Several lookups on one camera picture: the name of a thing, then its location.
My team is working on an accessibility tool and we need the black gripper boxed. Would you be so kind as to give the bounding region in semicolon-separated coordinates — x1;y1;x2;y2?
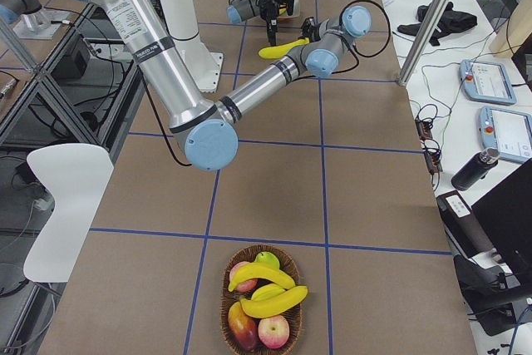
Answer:
299;22;321;42
260;0;278;45

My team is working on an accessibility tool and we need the grey square plate orange rim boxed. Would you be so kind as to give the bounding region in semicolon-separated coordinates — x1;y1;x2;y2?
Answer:
273;0;300;22

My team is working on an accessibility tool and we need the yellow banana top basket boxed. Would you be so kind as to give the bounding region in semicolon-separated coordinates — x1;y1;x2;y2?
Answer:
253;263;296;289

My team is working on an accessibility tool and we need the yellow banana basket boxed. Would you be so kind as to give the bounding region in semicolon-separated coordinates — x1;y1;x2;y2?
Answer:
239;285;308;318
253;263;296;289

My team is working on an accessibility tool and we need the yellow banana front basket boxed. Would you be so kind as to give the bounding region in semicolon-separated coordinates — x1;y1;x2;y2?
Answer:
239;285;308;318

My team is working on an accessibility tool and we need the wicker fruit basket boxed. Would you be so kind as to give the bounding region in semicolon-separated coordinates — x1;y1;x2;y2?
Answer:
220;244;308;354

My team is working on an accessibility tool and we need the black cloth bag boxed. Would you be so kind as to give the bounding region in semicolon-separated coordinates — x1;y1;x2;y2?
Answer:
397;2;477;47

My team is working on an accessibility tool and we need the upper blue teach pendant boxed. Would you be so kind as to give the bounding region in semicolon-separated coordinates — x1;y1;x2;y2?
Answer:
459;59;517;106

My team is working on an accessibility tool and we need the blue teach pendant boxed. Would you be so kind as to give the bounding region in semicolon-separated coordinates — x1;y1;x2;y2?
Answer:
459;59;517;106
479;106;531;164

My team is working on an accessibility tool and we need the black water bottle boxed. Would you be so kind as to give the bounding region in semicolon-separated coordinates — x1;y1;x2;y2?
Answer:
451;147;500;191

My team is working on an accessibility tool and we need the lower blue teach pendant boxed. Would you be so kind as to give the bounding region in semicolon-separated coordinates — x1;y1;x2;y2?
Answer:
479;106;531;164

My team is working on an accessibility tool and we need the green pear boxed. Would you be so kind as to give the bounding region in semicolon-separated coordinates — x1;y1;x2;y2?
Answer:
254;251;280;269

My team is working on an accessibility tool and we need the white chair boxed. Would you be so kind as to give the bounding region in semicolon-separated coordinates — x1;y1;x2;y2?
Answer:
23;143;114;284

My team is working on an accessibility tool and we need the pink apple back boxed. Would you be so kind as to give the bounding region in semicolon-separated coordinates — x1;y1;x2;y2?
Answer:
228;261;258;293

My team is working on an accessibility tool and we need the pink apple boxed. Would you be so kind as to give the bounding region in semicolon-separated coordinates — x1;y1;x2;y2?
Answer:
258;315;290;349
228;261;258;293

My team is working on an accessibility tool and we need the black monitor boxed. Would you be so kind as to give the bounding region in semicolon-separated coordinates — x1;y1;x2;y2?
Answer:
473;160;532;276

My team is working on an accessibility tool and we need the pink apple front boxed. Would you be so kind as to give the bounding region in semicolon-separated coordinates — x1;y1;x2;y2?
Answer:
258;315;290;349

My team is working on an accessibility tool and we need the red yellow mango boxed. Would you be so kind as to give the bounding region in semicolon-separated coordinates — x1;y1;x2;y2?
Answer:
228;302;259;352

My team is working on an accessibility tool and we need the aluminium frame post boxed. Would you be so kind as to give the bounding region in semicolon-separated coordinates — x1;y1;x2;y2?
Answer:
397;0;450;87

